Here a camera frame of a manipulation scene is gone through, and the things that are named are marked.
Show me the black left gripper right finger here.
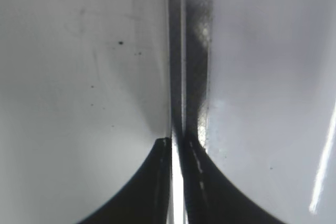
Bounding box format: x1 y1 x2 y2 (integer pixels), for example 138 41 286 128
174 129 285 224

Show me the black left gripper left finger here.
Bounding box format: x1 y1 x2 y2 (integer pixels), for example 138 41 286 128
81 137 172 224

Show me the white framed whiteboard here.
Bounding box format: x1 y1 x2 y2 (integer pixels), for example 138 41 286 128
167 0 336 224

